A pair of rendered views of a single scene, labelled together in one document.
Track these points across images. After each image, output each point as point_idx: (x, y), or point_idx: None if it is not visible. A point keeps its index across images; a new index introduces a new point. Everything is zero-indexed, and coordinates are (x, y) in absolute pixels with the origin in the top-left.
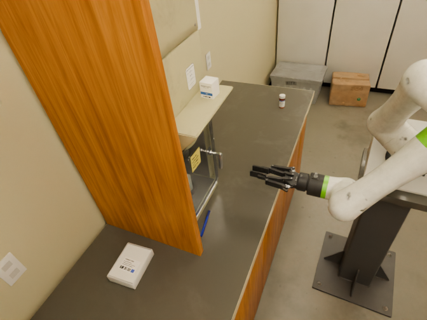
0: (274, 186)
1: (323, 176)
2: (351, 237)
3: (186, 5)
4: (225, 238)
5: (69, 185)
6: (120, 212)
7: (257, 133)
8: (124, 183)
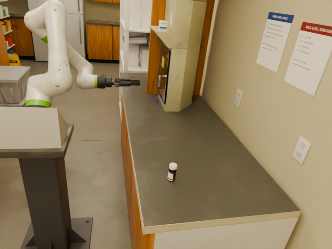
0: None
1: (98, 75)
2: (67, 192)
3: None
4: (140, 97)
5: (205, 61)
6: None
7: (171, 144)
8: None
